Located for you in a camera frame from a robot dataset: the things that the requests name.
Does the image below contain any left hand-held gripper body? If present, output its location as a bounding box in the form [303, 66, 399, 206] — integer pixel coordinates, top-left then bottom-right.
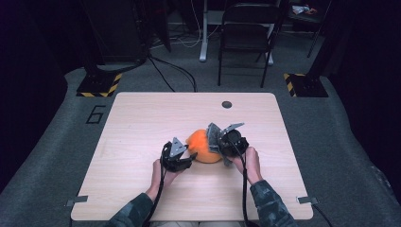
[160, 136, 189, 173]

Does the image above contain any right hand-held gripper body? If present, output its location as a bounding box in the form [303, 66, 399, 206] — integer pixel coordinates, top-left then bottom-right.
[218, 122, 250, 159]

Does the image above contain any orange cloth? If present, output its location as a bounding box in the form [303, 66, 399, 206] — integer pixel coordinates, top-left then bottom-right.
[185, 129, 223, 165]

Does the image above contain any person's left hand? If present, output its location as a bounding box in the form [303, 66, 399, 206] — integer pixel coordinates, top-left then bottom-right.
[145, 158, 183, 202]

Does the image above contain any person's right hand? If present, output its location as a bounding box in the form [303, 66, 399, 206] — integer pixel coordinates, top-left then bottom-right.
[233, 146, 264, 185]

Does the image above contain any grey tape strip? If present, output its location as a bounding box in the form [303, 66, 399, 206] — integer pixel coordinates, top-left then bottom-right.
[65, 195, 89, 208]
[296, 196, 320, 205]

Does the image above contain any black striped stand base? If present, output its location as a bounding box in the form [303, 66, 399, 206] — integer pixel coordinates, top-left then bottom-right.
[76, 72, 123, 98]
[283, 73, 329, 98]

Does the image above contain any black folding chair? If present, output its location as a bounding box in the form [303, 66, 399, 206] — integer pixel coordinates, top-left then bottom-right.
[217, 2, 282, 89]

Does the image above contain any white desk leg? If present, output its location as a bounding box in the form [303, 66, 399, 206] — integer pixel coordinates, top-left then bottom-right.
[199, 0, 210, 62]

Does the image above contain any black equipment cabinet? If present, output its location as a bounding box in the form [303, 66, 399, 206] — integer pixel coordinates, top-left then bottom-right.
[84, 0, 149, 64]

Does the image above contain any small colourful clutter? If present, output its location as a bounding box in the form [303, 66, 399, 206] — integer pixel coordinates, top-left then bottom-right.
[291, 4, 319, 16]

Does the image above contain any left hand-held gripper cable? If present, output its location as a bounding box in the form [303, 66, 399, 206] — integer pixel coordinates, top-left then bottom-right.
[141, 148, 173, 227]

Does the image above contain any hand-held gripper cable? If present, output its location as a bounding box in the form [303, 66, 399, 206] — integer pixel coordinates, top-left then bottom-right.
[141, 148, 173, 227]
[233, 140, 253, 227]

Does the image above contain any right hand-held gripper cable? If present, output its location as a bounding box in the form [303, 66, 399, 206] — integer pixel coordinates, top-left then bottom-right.
[233, 140, 253, 227]

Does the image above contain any black floor cable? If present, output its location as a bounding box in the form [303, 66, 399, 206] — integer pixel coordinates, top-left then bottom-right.
[150, 55, 198, 93]
[148, 56, 176, 93]

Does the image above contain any black table edge cable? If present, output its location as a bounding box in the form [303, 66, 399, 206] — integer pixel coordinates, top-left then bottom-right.
[311, 203, 334, 227]

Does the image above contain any white floor cable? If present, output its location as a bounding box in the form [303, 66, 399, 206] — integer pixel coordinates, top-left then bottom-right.
[176, 0, 221, 49]

